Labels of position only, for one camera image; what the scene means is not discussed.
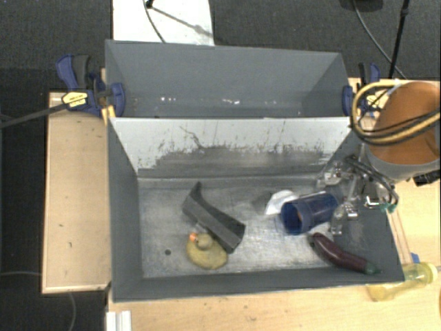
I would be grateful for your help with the blue plastic cup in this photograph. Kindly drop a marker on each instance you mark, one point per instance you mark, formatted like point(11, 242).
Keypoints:
point(310, 212)

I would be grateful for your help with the black cylinder on white bracket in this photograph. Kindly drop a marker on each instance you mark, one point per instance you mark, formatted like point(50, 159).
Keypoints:
point(426, 178)

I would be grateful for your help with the yellow toy duck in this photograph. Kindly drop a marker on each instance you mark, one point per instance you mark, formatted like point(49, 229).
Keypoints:
point(206, 253)

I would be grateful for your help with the pale wood board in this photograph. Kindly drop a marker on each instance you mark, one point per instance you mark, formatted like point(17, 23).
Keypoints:
point(77, 191)

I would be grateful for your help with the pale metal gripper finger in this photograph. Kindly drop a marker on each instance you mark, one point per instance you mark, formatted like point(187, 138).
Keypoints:
point(344, 214)
point(331, 176)

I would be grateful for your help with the purple toy aubergine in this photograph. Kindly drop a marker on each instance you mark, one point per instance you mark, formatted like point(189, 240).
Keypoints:
point(339, 253)

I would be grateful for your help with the grey metal bin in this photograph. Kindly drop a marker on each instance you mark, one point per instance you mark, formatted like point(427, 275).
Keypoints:
point(213, 81)

